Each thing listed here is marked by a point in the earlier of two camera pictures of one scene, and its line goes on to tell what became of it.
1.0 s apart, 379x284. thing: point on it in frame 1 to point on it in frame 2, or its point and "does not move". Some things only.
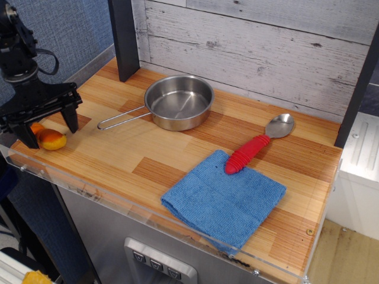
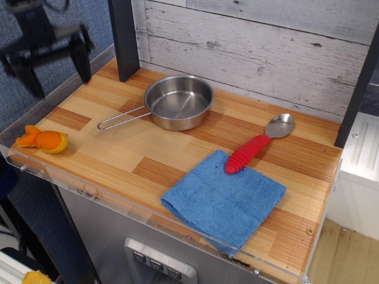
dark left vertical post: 124,30 does not move
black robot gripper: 35,100 to 40,37
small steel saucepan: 177,102 does not move
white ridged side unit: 355,202 does not move
